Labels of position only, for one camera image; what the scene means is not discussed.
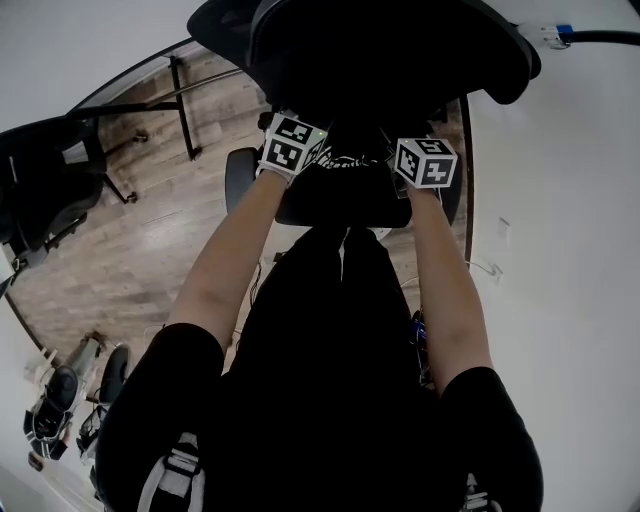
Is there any black pipe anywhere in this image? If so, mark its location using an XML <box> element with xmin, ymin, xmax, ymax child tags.
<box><xmin>569</xmin><ymin>29</ymin><xmax>640</xmax><ymax>47</ymax></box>

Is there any black swivel chair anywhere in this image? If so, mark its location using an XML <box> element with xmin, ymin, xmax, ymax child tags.
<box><xmin>0</xmin><ymin>115</ymin><xmax>140</xmax><ymax>269</ymax></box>

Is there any black office chair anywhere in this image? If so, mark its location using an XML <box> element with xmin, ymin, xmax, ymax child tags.
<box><xmin>186</xmin><ymin>0</ymin><xmax>544</xmax><ymax>230</ymax></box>

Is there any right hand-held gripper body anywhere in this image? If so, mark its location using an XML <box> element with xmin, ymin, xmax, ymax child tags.
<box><xmin>384</xmin><ymin>138</ymin><xmax>459</xmax><ymax>200</ymax></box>

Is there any whiteboard on black stand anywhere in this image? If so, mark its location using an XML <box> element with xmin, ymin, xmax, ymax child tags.
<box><xmin>0</xmin><ymin>0</ymin><xmax>241</xmax><ymax>162</ymax></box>

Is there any person's left forearm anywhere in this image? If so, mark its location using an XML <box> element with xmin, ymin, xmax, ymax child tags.
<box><xmin>168</xmin><ymin>169</ymin><xmax>296</xmax><ymax>351</ymax></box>

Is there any black device with blue screen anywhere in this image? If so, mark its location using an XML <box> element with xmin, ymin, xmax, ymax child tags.
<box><xmin>408</xmin><ymin>307</ymin><xmax>434</xmax><ymax>389</ymax></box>

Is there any thin wall cable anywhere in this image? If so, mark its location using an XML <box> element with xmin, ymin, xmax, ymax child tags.
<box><xmin>468</xmin><ymin>256</ymin><xmax>505</xmax><ymax>285</ymax></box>

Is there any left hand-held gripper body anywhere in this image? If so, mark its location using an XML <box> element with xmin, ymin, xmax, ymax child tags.
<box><xmin>256</xmin><ymin>112</ymin><xmax>330</xmax><ymax>189</ymax></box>

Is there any white harness strap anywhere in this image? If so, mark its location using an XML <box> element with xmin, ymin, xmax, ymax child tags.
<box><xmin>135</xmin><ymin>430</ymin><xmax>207</xmax><ymax>512</ymax></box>
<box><xmin>462</xmin><ymin>472</ymin><xmax>503</xmax><ymax>512</ymax></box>

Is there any person's black shirt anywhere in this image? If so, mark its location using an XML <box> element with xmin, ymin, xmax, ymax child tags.
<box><xmin>93</xmin><ymin>225</ymin><xmax>545</xmax><ymax>512</ymax></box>

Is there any blue and white wall box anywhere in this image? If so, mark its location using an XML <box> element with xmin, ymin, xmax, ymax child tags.
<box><xmin>539</xmin><ymin>23</ymin><xmax>574</xmax><ymax>50</ymax></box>

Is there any person's right forearm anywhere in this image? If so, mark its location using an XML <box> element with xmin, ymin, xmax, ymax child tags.
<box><xmin>407</xmin><ymin>185</ymin><xmax>495</xmax><ymax>399</ymax></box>

